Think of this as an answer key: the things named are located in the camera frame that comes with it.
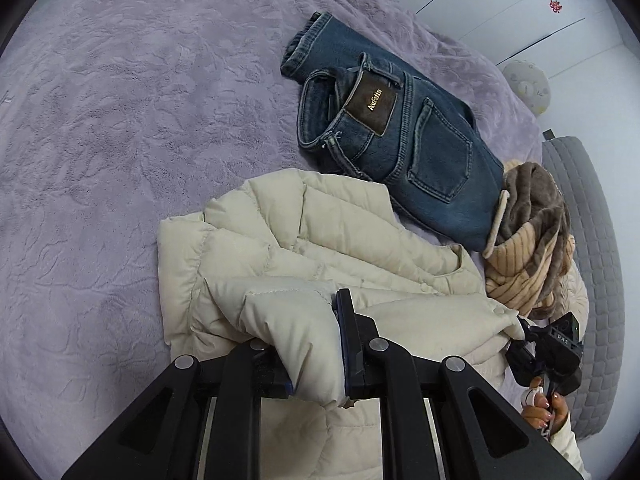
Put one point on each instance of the round white wall clock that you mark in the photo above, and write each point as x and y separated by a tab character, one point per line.
530	84

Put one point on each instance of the cream knitted pillow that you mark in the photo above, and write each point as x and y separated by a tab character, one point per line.
569	296

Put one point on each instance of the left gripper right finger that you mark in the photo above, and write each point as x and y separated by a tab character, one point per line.
439	420

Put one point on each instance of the grey quilted headboard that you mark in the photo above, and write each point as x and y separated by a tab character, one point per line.
598	262

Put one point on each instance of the brown striped fleece garment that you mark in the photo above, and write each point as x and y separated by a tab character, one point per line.
530	246

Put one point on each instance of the cream quilted puffer jacket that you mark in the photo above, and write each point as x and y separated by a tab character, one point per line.
266	261

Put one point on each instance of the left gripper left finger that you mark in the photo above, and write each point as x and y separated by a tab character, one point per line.
197	420

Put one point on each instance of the person's right hand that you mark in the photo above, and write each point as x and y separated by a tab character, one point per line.
544	414

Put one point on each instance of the white sleeve forearm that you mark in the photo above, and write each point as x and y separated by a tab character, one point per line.
564	441

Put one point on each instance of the folded blue denim jeans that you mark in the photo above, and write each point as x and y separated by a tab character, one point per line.
371	115

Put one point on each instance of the lavender plush bed blanket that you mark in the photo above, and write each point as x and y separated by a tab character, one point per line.
116	114

